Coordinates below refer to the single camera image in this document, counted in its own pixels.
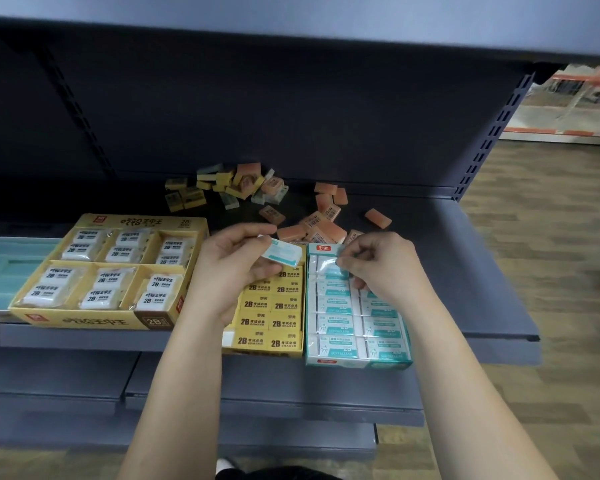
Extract person's right hand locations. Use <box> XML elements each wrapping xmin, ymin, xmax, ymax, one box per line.
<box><xmin>336</xmin><ymin>231</ymin><xmax>434</xmax><ymax>308</ymax></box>

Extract group of white packed erasers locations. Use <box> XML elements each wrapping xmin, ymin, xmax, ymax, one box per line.
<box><xmin>21</xmin><ymin>229</ymin><xmax>197</xmax><ymax>312</ymax></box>

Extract slotted dark shelf upright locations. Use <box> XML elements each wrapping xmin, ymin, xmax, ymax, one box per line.
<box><xmin>451</xmin><ymin>70</ymin><xmax>537</xmax><ymax>203</ymax></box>
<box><xmin>32</xmin><ymin>42</ymin><xmax>118</xmax><ymax>179</ymax></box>

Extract orange white background rack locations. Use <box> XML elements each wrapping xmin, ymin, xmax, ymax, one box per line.
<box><xmin>499</xmin><ymin>64</ymin><xmax>600</xmax><ymax>146</ymax></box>

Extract white shoe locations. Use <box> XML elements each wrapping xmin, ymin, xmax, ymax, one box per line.
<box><xmin>215</xmin><ymin>457</ymin><xmax>242</xmax><ymax>480</ymax></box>

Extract person's left forearm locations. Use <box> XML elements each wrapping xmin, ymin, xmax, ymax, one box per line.
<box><xmin>114</xmin><ymin>295</ymin><xmax>238</xmax><ymax>480</ymax></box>

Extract small yellow display box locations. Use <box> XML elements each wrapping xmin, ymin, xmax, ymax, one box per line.
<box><xmin>222</xmin><ymin>265</ymin><xmax>309</xmax><ymax>359</ymax></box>

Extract dark shelf back panel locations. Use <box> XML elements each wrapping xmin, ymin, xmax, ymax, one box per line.
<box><xmin>0</xmin><ymin>25</ymin><xmax>526</xmax><ymax>190</ymax></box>

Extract black trousers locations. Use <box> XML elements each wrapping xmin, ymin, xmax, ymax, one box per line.
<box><xmin>237</xmin><ymin>465</ymin><xmax>342</xmax><ymax>480</ymax></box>

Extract teal white eraser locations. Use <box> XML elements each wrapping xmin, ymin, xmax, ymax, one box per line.
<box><xmin>258</xmin><ymin>235</ymin><xmax>306</xmax><ymax>269</ymax></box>
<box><xmin>316</xmin><ymin>255</ymin><xmax>354</xmax><ymax>281</ymax></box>

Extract teal display box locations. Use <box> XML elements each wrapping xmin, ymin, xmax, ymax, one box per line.
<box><xmin>304</xmin><ymin>243</ymin><xmax>414</xmax><ymax>371</ymax></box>

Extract teal plastic tray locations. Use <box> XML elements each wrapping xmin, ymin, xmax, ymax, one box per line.
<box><xmin>0</xmin><ymin>237</ymin><xmax>65</xmax><ymax>312</ymax></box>

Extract rows of yellow sleeved erasers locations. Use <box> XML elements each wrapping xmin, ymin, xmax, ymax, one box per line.
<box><xmin>232</xmin><ymin>267</ymin><xmax>305</xmax><ymax>354</ymax></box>

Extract scattered orange loose erasers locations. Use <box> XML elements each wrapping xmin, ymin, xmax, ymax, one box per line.
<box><xmin>257</xmin><ymin>182</ymin><xmax>394</xmax><ymax>246</ymax></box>

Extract pile of yellow green erasers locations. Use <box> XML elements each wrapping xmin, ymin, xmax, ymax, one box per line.
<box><xmin>164</xmin><ymin>162</ymin><xmax>291</xmax><ymax>213</ymax></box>

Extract dark grey overhead shelf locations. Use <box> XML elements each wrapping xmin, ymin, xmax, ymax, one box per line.
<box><xmin>0</xmin><ymin>14</ymin><xmax>600</xmax><ymax>71</ymax></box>

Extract rows of teal white erasers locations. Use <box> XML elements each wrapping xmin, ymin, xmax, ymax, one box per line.
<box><xmin>308</xmin><ymin>255</ymin><xmax>412</xmax><ymax>359</ymax></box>

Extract dark grey shelf board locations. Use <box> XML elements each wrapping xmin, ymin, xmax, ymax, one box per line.
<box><xmin>0</xmin><ymin>179</ymin><xmax>541</xmax><ymax>368</ymax></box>

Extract person's right forearm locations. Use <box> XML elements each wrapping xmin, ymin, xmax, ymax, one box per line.
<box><xmin>387</xmin><ymin>280</ymin><xmax>561</xmax><ymax>480</ymax></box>

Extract large yellow display box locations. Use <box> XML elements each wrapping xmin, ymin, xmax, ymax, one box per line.
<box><xmin>7</xmin><ymin>213</ymin><xmax>211</xmax><ymax>331</ymax></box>

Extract person's left hand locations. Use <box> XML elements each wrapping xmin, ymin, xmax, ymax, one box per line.
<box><xmin>184</xmin><ymin>223</ymin><xmax>284</xmax><ymax>326</ymax></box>

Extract dark grey lower shelf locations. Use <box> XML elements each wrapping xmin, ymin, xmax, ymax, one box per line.
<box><xmin>0</xmin><ymin>351</ymin><xmax>427</xmax><ymax>458</ymax></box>

